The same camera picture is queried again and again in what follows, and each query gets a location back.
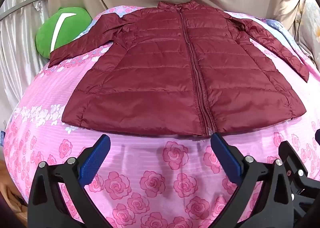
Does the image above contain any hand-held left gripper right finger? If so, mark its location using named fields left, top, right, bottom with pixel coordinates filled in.
left=210, top=133, right=300, bottom=228

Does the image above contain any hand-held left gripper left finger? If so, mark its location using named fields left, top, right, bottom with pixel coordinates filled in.
left=27, top=134, right=111, bottom=228

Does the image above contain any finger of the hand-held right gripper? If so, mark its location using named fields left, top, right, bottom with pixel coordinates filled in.
left=278, top=140, right=320, bottom=219

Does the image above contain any maroon quilted zip jacket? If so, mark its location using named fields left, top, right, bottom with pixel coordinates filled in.
left=49, top=1, right=310, bottom=136

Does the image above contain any pink floral rose blanket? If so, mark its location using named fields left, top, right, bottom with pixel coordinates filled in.
left=0, top=5, right=320, bottom=228

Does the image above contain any silver satin curtain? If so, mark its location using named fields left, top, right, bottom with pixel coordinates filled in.
left=0, top=0, right=53, bottom=128

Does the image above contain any green plush pillow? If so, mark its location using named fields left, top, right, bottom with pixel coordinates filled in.
left=35, top=7, right=92, bottom=59

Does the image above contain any cream floral curtain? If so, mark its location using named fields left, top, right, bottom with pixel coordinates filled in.
left=292, top=0, right=320, bottom=61

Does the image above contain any grey metal rod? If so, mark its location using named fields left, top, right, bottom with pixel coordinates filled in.
left=0, top=0, right=48, bottom=20

